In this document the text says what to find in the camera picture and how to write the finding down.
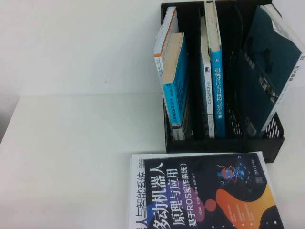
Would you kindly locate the white book with orange stripe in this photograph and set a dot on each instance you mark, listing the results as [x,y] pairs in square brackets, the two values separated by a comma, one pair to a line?
[166,26]

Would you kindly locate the white magazine with man portrait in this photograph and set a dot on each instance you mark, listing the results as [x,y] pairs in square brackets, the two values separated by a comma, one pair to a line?
[137,190]

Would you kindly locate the blue book with tan pages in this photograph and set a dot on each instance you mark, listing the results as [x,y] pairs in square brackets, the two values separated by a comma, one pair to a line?
[179,78]

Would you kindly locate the blue spine mechanical design book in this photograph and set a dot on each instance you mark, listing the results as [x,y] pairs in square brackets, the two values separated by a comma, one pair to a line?
[218,95]

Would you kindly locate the teal cover white spine book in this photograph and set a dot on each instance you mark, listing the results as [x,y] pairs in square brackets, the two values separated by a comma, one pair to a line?
[269,78]

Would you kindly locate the black plastic book stand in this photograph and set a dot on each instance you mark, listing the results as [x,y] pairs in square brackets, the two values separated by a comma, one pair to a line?
[214,145]

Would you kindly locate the dark robot book orange blob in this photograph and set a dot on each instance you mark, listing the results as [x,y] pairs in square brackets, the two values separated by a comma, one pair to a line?
[214,202]

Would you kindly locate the thin white spine book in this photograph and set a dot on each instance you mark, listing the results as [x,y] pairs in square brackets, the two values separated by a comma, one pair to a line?
[207,95]

